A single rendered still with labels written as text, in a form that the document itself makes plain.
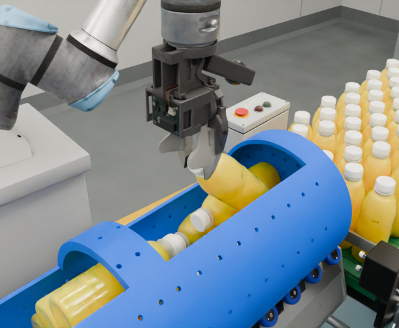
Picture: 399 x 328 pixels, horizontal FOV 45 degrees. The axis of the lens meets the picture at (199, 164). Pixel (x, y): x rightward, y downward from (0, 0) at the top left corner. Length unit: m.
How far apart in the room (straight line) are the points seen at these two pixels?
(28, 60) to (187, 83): 0.46
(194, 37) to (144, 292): 0.33
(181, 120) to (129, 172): 2.42
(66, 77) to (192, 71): 0.43
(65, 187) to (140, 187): 1.83
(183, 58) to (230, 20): 4.12
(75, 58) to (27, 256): 0.44
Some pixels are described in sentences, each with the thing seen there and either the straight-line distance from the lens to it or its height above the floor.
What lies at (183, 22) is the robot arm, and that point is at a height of 1.52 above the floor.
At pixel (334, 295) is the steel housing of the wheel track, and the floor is 0.87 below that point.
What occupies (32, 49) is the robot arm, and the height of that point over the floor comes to 1.37.
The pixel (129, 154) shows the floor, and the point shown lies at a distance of 3.21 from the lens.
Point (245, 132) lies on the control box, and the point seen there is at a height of 1.08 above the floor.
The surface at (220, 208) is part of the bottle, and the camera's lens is 0.91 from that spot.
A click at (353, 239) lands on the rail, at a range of 1.15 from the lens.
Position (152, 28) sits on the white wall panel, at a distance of 4.17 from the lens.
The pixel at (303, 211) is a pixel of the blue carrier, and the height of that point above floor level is 1.18.
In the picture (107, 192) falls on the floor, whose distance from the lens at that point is 2.88.
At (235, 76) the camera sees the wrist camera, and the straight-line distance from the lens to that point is 0.70.
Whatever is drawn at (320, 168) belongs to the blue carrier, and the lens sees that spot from 0.91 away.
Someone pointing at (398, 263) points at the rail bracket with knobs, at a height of 1.00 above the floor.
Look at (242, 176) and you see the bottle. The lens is 0.80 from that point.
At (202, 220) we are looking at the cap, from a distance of 0.90.
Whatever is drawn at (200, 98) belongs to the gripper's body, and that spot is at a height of 1.42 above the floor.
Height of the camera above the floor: 1.70
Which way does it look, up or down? 34 degrees down
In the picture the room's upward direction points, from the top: straight up
